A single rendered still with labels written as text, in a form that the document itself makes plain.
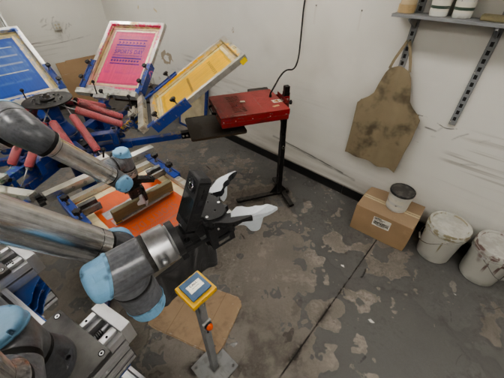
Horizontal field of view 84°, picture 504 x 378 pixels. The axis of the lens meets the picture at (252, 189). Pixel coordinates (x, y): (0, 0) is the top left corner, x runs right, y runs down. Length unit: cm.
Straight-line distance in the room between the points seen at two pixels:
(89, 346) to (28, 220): 46
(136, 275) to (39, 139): 69
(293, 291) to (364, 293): 55
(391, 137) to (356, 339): 162
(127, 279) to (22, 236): 18
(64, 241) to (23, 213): 8
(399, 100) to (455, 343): 181
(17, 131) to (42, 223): 57
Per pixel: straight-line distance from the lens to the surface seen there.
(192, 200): 50
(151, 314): 64
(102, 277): 52
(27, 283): 136
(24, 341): 77
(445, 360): 250
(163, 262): 53
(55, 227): 60
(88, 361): 92
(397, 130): 267
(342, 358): 224
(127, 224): 162
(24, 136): 111
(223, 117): 219
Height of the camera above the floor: 204
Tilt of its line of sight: 40 degrees down
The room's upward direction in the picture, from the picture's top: straight up
